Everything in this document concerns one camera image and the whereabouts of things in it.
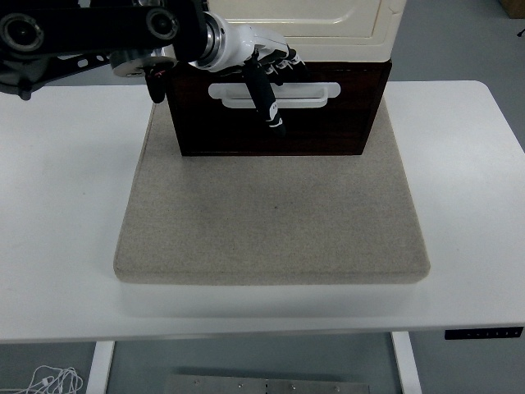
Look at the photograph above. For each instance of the dark wooden drawer case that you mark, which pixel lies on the dark wooden drawer case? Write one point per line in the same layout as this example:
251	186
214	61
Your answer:
320	135

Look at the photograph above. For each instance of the black table control panel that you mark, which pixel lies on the black table control panel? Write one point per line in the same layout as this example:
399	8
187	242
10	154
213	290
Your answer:
484	333

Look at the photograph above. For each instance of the cream cabinet door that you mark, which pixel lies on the cream cabinet door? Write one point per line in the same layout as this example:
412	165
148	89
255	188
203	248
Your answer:
311	12

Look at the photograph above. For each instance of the beige felt mat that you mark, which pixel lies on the beige felt mat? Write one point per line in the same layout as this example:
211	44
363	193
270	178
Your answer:
270	225

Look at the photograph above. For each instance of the dark wooden drawer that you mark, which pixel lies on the dark wooden drawer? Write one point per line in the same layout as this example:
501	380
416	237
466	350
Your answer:
352	98

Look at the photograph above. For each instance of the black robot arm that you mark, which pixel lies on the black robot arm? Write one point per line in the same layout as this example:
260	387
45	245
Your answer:
82	24

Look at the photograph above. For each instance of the cream plastic cabinet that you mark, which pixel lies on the cream plastic cabinet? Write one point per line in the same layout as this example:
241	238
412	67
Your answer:
348	49

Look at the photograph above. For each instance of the cardboard box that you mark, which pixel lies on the cardboard box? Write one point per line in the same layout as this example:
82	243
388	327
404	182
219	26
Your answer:
514	7

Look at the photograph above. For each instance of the white table leg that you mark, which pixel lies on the white table leg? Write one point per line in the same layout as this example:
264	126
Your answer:
407	365
100	367

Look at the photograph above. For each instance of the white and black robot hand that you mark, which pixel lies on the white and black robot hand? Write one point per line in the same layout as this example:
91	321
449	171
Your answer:
238	45

